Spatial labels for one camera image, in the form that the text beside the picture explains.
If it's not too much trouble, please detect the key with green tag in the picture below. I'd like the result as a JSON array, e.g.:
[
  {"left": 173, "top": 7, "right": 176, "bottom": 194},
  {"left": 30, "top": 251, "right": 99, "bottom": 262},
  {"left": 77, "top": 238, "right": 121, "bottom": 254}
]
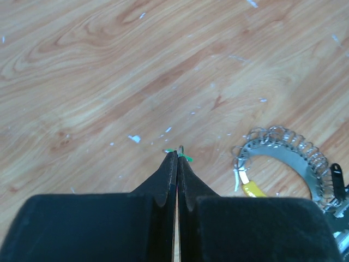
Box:
[{"left": 163, "top": 145, "right": 193, "bottom": 162}]

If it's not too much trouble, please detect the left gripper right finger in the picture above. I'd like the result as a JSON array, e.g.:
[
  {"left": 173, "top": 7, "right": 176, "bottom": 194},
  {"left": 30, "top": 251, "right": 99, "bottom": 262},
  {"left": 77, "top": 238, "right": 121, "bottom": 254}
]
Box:
[{"left": 177, "top": 157, "right": 342, "bottom": 261}]

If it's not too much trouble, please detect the key with black tag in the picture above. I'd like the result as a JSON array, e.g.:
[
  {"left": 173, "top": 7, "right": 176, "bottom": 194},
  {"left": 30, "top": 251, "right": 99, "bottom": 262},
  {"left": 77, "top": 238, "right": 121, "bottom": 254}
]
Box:
[{"left": 330, "top": 163, "right": 346, "bottom": 203}]

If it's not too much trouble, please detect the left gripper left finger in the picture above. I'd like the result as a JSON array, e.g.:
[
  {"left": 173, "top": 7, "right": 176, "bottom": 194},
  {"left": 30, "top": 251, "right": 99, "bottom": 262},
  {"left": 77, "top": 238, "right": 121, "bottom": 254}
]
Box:
[{"left": 1, "top": 152, "right": 178, "bottom": 261}]

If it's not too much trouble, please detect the large keyring with yellow handle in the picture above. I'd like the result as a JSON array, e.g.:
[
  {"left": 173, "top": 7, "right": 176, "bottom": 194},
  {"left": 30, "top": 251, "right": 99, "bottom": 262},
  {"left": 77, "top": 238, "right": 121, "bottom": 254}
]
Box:
[{"left": 232, "top": 126, "right": 348, "bottom": 218}]

